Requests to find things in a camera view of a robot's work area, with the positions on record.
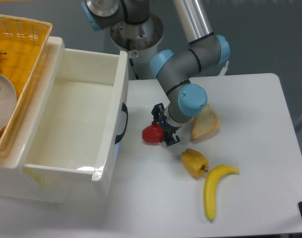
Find white mounting bracket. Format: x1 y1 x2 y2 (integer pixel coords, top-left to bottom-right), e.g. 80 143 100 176
219 61 229 76

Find yellow bell pepper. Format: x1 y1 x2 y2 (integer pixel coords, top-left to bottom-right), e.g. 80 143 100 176
181 148 209 179

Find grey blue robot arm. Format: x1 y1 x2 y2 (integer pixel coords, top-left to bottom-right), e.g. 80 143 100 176
81 0 230 146

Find red bell pepper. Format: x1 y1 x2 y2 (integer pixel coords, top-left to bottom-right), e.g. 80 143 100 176
142 123 164 143

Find white drawer cabinet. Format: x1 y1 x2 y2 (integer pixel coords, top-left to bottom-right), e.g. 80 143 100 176
0 37 68 202

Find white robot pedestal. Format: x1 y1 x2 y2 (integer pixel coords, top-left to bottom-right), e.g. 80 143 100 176
110 13 164 80

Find yellow banana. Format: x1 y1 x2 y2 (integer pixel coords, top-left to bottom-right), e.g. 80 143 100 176
203 165 240 221

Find black cable on pedestal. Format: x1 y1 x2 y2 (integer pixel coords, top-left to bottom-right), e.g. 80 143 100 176
127 38 141 80

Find white open drawer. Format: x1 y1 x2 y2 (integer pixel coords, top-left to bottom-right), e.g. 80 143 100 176
24 49 128 196

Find yellow woven basket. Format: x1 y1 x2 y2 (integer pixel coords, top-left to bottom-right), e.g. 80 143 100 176
0 14 53 152

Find grey plate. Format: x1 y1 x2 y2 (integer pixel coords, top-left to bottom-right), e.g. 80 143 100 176
0 74 17 132

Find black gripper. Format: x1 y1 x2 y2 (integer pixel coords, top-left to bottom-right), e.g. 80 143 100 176
151 103 182 146

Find black drawer handle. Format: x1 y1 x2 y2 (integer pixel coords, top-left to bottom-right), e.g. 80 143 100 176
115 102 128 144

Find triangular toast slice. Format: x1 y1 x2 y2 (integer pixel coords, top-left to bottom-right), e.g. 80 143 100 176
191 104 221 139

